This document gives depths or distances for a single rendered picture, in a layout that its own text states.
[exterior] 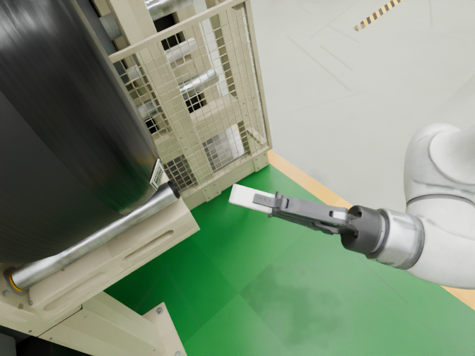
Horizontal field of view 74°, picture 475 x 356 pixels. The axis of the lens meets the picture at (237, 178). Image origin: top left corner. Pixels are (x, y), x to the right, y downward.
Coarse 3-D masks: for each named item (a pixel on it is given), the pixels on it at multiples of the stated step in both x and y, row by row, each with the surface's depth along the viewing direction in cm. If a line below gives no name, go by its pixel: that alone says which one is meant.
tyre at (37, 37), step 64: (0, 0) 27; (64, 0) 32; (0, 64) 28; (64, 64) 31; (0, 128) 30; (64, 128) 33; (128, 128) 39; (0, 192) 33; (64, 192) 37; (128, 192) 44; (0, 256) 39
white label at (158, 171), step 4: (156, 164) 48; (160, 164) 50; (156, 168) 48; (160, 168) 51; (156, 172) 49; (160, 172) 52; (152, 176) 47; (156, 176) 49; (160, 176) 52; (152, 180) 47; (156, 180) 50; (152, 184) 48; (156, 184) 51; (156, 188) 52
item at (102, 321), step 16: (80, 304) 84; (96, 304) 93; (112, 304) 105; (0, 320) 71; (32, 320) 76; (64, 320) 83; (80, 320) 86; (96, 320) 90; (112, 320) 98; (128, 320) 110; (144, 320) 127; (48, 336) 84; (64, 336) 87; (80, 336) 91; (96, 336) 96; (112, 336) 101; (128, 336) 106; (144, 336) 116; (96, 352) 102; (112, 352) 107; (128, 352) 113; (144, 352) 120; (160, 352) 128
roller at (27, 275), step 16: (160, 192) 63; (176, 192) 64; (144, 208) 63; (160, 208) 64; (112, 224) 61; (128, 224) 62; (96, 240) 61; (64, 256) 59; (80, 256) 61; (16, 272) 58; (32, 272) 58; (48, 272) 59; (16, 288) 58
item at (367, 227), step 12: (348, 216) 47; (360, 216) 49; (372, 216) 48; (348, 228) 47; (360, 228) 47; (372, 228) 47; (348, 240) 50; (360, 240) 48; (372, 240) 47; (360, 252) 50
